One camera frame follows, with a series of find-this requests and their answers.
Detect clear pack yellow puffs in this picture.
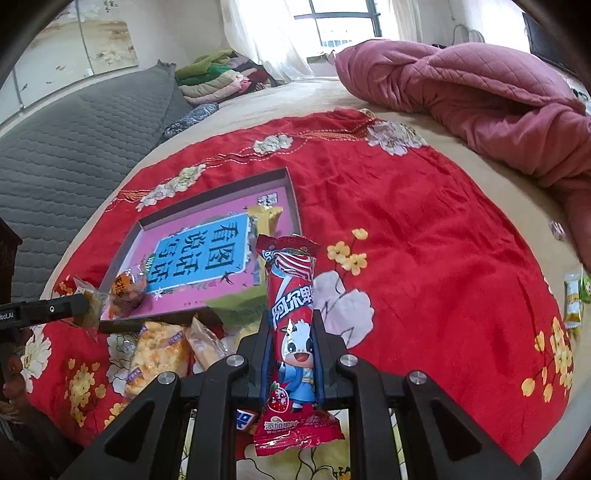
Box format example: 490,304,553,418
124,321,191,398

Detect clear pack round cracker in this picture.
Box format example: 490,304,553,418
54,276,110,332

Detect brown bread snack pack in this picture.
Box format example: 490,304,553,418
184,315,230,374

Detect orange pack fried snack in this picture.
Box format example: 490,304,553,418
107,269,146,319

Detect red cow milk candy stick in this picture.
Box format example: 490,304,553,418
253,235,344,457

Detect green yellow cake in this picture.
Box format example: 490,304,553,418
205,286,266,335

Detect gold wafer snack bar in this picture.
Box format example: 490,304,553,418
246,205,283,286

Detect person's left hand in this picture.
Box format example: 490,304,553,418
1,354,30,425

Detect blue cookie packet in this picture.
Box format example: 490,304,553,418
235,409,259,434

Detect grey quilted headboard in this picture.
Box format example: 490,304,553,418
1,62,190,301

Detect red floral cloth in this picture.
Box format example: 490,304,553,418
53,110,574,461

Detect shallow grey cardboard box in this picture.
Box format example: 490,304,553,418
97,166,304,335

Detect yellow green candy packet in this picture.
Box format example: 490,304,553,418
564,273,583,329

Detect small pink candy wrapper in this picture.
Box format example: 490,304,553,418
549,220,567,242

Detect beige bed sheet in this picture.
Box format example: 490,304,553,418
45,79,590,479

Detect dark blue patterned cloth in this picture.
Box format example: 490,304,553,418
162,103,218,140

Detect stack of folded clothes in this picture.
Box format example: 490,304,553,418
175,50,280,107

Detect pink quilted blanket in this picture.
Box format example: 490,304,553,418
335,39,590,265

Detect white sheer curtain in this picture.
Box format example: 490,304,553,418
221,0,315,83

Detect white drying rack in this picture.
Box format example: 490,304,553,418
452,24,486,45

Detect black television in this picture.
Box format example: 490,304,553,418
522,12,581,80

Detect floral wall painting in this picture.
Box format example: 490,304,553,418
1,1,139,121

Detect window with dark frame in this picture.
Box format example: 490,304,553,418
288,0,382,52

